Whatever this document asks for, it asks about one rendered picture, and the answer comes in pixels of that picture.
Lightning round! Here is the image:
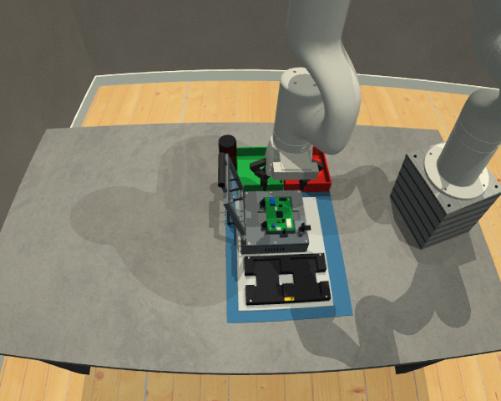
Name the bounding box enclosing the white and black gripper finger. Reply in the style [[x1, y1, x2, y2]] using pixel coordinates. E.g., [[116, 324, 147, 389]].
[[250, 158, 270, 191], [299, 159, 324, 191]]

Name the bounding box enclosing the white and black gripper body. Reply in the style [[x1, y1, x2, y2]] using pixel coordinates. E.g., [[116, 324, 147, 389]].
[[265, 136, 312, 177]]

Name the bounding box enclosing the red bin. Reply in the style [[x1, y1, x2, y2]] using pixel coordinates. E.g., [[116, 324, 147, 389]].
[[283, 146, 331, 192]]

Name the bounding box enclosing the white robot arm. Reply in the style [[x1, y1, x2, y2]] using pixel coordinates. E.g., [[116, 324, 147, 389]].
[[271, 0, 501, 201]]

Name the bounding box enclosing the green circuit board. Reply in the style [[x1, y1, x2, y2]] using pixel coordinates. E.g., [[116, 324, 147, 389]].
[[265, 197, 294, 231]]

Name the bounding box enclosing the green open bin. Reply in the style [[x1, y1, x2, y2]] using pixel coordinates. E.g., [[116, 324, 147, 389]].
[[236, 146, 284, 191]]

